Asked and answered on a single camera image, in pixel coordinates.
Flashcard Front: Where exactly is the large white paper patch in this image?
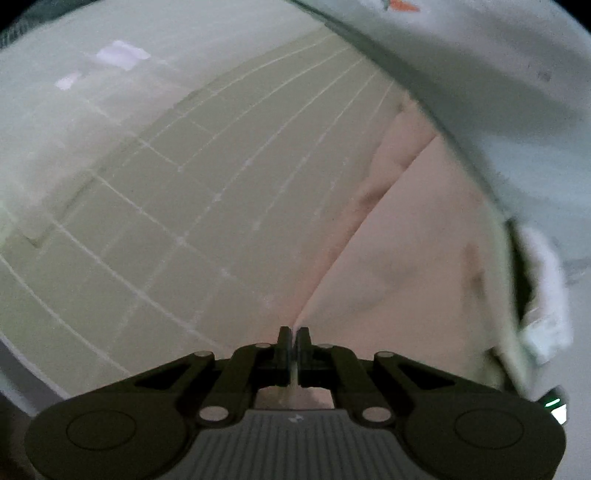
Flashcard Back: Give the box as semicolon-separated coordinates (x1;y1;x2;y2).
96;40;151;71

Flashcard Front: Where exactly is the carrot printed bed sheet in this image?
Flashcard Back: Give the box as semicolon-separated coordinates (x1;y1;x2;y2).
295;0;591;278

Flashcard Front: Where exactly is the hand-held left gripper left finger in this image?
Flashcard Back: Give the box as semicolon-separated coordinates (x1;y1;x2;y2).
129;325;293;426

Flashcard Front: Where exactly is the beige garment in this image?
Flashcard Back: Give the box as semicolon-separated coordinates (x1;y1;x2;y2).
259;90;532;409

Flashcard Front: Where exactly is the white cloth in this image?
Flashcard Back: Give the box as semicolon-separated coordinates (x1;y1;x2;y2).
503;222;574;398

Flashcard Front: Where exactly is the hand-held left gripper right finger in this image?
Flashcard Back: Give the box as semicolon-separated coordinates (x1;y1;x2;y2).
298;326;467;426

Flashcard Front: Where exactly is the green grid mat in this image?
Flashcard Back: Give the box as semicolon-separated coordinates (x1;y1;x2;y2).
0;18;529;416

